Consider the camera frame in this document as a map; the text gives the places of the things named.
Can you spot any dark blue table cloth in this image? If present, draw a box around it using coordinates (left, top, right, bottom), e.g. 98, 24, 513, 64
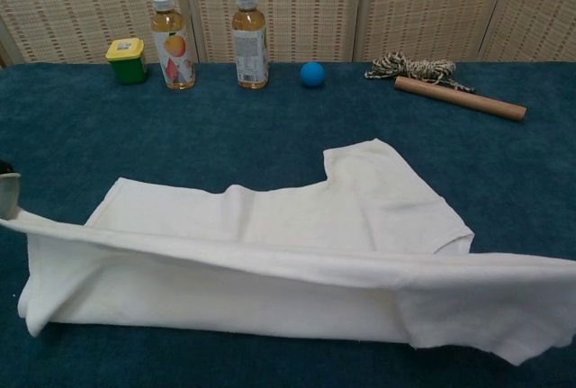
0, 61, 576, 388

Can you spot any green jar with yellow lid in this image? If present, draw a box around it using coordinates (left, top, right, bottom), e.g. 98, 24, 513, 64
105, 38, 149, 86

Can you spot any woven bamboo folding screen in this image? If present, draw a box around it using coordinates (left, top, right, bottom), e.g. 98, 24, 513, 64
0, 0, 576, 69

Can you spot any brown wooden stick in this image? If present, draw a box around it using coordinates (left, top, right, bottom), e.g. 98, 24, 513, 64
394, 76, 527, 122

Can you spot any tea bottle with fruit label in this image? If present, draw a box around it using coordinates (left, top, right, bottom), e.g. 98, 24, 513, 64
150, 0, 198, 91

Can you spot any white cloth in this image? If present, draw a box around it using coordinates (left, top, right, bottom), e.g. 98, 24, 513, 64
0, 137, 576, 366

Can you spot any blue ball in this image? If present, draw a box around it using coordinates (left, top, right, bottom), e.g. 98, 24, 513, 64
300, 61, 326, 89

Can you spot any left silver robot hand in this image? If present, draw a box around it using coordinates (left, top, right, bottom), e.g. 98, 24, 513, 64
0, 159, 22, 221

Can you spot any tea bottle with text label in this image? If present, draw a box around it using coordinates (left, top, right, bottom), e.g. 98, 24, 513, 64
231, 0, 270, 90

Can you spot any beige speckled rope bundle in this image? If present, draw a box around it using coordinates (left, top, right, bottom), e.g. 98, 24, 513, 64
364, 50, 476, 94

